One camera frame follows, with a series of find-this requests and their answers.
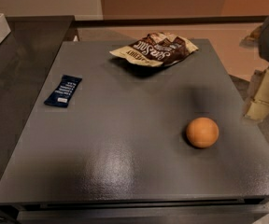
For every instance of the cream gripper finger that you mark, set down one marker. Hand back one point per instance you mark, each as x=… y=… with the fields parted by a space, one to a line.
x=257 y=103
x=254 y=36

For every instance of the orange fruit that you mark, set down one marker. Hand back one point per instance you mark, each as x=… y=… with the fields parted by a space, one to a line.
x=202 y=132

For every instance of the brown chip bag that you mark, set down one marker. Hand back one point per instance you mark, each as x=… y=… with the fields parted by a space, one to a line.
x=156 y=50

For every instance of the dark blue snack bar wrapper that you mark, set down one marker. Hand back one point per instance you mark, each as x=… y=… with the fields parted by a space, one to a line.
x=61 y=96

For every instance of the dark grey drawer cabinet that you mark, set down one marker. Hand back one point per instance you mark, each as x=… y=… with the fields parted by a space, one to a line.
x=119 y=151

